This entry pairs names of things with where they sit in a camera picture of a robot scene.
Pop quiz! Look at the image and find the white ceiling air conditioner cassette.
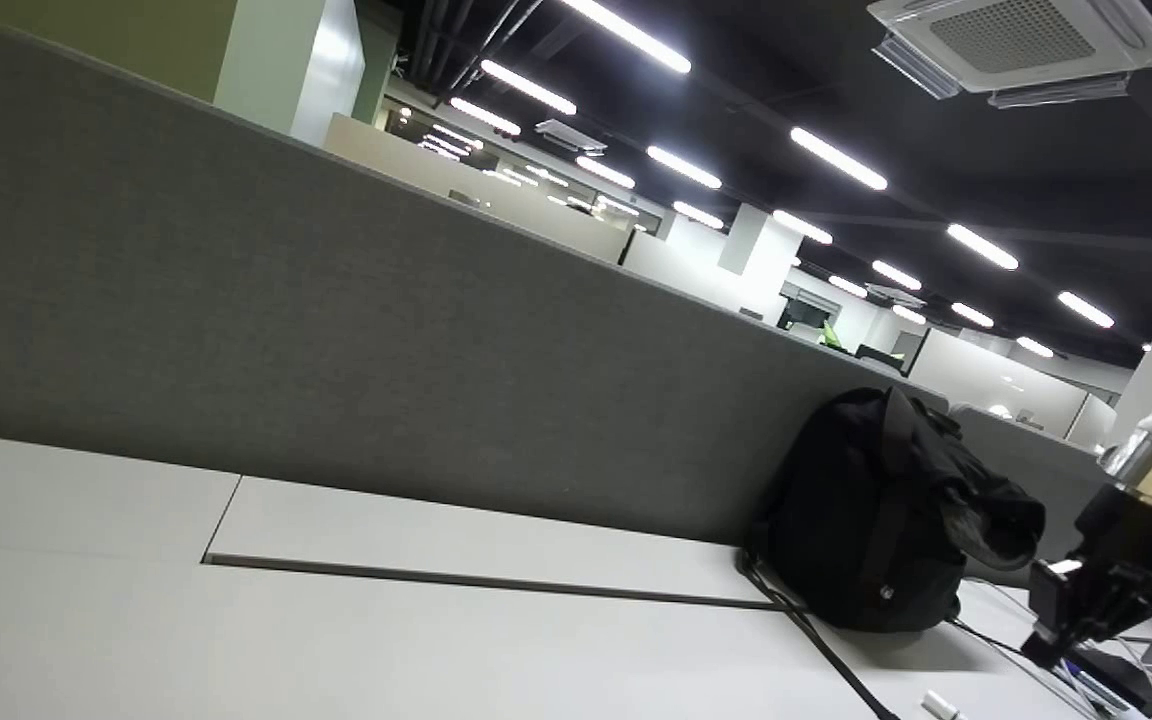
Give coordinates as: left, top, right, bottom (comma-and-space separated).
863, 0, 1152, 115

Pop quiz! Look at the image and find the black backpack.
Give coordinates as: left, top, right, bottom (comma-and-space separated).
742, 384, 1052, 636

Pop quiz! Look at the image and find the short grey fabric desk divider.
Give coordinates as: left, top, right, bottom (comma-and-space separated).
953, 405, 1116, 567

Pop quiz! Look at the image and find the thin black cable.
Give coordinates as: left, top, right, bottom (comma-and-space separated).
950, 612, 1102, 720

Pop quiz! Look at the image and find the long grey fabric desk divider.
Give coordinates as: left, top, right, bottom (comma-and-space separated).
0, 23, 957, 550

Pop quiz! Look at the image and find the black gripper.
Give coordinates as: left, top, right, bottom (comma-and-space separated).
1016, 481, 1152, 668

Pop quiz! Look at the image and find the dark flat device with cables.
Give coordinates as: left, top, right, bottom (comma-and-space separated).
1059, 643, 1152, 720

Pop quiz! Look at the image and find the black backpack strap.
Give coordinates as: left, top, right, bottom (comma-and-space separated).
731, 549, 903, 720

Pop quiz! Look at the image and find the white desk cable flap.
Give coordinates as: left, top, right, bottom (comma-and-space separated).
202, 470, 778, 614

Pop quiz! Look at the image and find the small white plastic object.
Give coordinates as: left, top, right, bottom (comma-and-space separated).
915, 684, 963, 720

